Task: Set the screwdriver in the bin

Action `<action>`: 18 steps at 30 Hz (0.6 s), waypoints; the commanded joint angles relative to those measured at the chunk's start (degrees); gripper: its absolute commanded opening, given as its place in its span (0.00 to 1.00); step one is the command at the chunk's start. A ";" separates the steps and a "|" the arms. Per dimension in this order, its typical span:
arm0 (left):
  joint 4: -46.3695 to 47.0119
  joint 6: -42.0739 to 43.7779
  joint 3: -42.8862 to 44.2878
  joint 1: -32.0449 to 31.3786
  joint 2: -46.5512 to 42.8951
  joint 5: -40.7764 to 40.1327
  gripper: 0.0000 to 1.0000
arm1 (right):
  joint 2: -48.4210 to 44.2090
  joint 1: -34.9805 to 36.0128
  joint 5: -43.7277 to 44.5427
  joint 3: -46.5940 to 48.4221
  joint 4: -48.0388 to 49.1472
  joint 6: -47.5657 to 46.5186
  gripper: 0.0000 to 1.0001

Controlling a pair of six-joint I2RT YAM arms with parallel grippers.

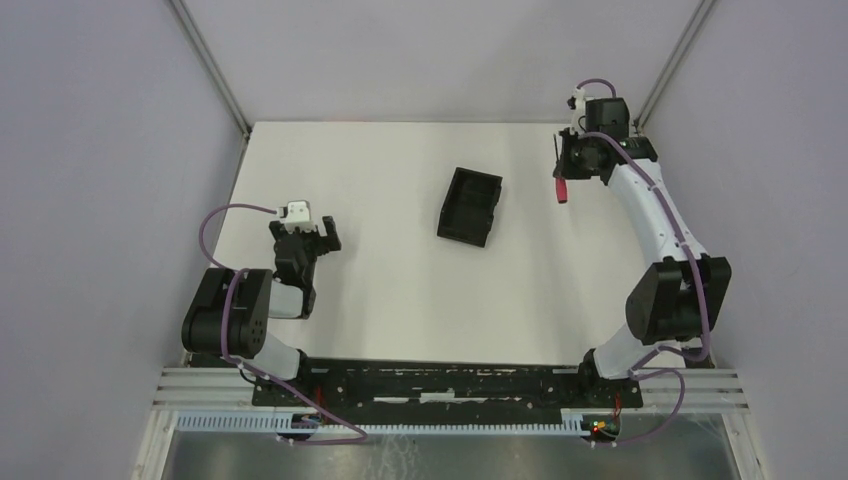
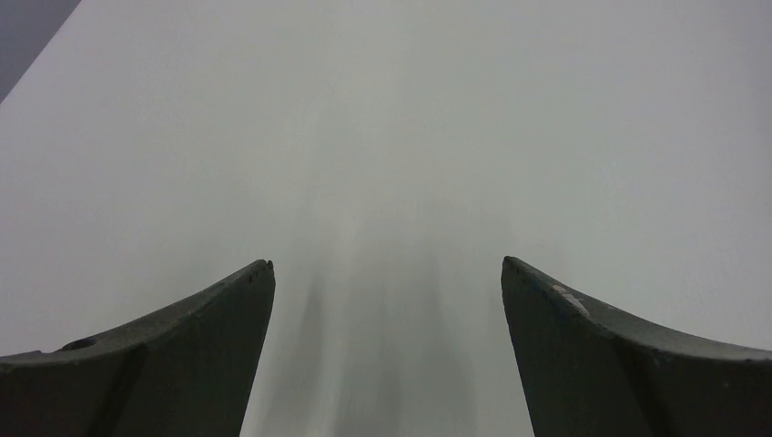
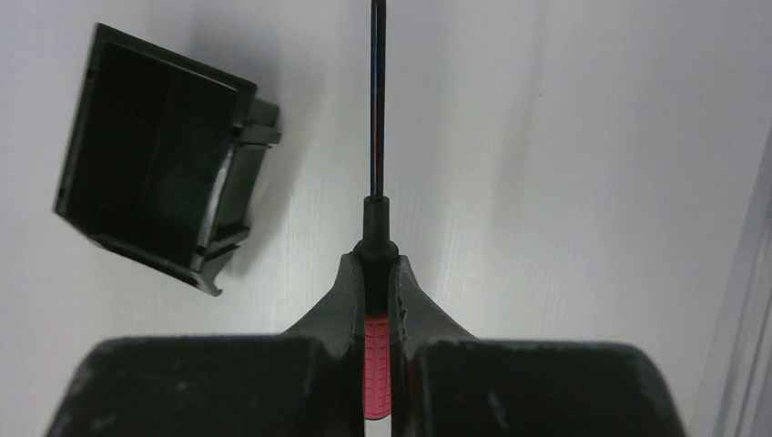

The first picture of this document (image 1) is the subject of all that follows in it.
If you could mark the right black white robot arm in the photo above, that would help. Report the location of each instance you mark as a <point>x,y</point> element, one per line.
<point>674,306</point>

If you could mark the black plastic bin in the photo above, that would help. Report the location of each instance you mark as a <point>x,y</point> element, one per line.
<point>467,212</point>

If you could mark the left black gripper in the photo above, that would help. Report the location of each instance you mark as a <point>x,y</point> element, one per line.
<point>326,244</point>

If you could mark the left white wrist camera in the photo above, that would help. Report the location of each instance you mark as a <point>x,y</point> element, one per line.
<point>295,212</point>

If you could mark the white slotted cable duct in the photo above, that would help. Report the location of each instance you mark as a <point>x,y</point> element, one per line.
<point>291,423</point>

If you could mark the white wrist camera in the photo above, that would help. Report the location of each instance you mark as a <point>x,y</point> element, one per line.
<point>295,212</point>
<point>577,101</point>

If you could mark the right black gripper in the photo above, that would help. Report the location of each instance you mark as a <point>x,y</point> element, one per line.
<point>565,168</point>

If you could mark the red handled screwdriver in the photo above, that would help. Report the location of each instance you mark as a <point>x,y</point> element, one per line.
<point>561,191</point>

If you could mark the aluminium frame rail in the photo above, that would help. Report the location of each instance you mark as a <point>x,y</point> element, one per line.
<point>215,74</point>
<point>699,357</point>

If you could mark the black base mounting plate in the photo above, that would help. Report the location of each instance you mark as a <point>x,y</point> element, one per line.
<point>386,392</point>

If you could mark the right aluminium frame rail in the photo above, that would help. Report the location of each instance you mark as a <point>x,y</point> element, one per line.
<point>699,357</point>

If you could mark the front aluminium extrusion rail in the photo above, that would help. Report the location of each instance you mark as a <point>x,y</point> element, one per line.
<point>708,391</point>

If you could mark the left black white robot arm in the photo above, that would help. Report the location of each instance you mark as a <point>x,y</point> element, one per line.
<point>230,312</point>

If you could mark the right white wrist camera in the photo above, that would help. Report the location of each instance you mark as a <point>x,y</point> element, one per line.
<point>577,101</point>

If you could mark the left aluminium frame rail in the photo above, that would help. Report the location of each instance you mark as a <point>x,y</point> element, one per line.
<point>215,74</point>

